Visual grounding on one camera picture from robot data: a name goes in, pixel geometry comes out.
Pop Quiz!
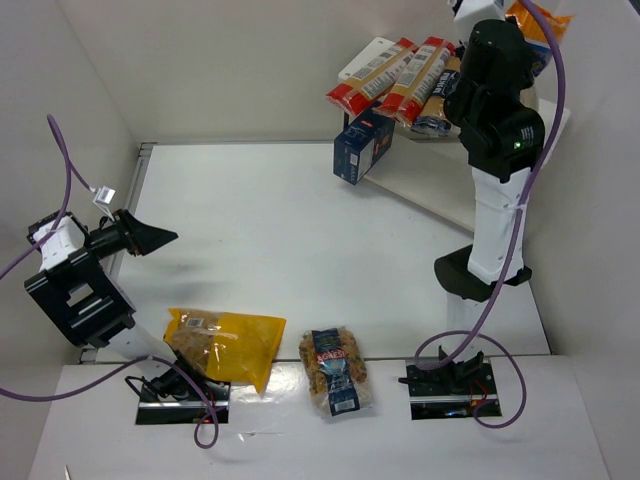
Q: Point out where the blue orange pasta bag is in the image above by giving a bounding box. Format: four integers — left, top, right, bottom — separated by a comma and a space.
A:
506, 1, 574, 77

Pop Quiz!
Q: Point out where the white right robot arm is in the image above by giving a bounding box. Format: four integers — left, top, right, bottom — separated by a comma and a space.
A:
434, 19, 545, 337

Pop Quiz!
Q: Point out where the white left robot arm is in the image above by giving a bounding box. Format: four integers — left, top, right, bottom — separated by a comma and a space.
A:
24, 209, 195, 400

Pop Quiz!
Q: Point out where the yellow pasta bag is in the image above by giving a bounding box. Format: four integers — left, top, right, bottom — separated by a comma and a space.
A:
164, 308, 286, 393

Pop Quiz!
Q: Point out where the clear fusilli pasta bag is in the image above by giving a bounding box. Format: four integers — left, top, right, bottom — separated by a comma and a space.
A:
299, 327, 373, 418

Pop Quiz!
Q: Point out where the dark blue pasta box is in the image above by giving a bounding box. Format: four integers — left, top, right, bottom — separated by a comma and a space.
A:
333, 112, 395, 185

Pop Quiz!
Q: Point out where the white two-tier shelf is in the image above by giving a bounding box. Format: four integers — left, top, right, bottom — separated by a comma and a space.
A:
337, 37, 572, 236

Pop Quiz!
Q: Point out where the red spaghetti pack left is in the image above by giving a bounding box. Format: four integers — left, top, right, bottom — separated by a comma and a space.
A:
326, 38, 419, 117

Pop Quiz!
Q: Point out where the red spaghetti pack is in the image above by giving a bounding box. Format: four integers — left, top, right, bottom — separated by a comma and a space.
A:
326, 38, 419, 117
373, 36, 456, 127

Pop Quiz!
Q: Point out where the red spaghetti pack middle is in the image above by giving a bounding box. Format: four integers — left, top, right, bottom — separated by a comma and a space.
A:
373, 36, 456, 127

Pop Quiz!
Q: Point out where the dark blue spaghetti pack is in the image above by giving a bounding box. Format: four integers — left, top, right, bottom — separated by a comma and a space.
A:
411, 56, 461, 138

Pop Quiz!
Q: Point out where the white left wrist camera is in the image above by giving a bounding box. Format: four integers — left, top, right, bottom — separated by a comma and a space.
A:
93, 186, 116, 207

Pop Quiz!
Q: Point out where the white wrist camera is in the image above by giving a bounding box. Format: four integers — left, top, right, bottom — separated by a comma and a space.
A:
447, 0, 505, 24
93, 186, 116, 207

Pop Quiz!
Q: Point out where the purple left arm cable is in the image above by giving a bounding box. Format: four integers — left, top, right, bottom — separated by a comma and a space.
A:
0, 113, 226, 447

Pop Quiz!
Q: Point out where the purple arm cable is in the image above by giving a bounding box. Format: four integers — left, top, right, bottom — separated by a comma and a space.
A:
0, 113, 226, 447
413, 0, 566, 429

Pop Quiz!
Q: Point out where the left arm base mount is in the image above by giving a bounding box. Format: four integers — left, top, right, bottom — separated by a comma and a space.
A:
125, 375, 231, 426

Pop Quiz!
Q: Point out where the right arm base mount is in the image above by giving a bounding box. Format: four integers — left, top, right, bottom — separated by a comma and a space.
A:
398, 351, 502, 420

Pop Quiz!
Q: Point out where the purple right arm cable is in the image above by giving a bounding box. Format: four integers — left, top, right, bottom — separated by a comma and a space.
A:
413, 0, 566, 429

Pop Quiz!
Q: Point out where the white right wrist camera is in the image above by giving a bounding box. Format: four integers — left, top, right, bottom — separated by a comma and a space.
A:
447, 0, 505, 24

